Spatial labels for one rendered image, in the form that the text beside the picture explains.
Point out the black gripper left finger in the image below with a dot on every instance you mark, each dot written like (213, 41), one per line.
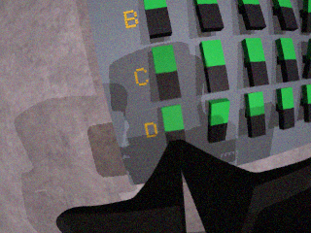
(158, 207)

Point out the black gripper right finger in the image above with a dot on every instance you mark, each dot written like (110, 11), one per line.
(229, 199)

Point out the grey switch panel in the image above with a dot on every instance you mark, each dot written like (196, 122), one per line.
(231, 77)

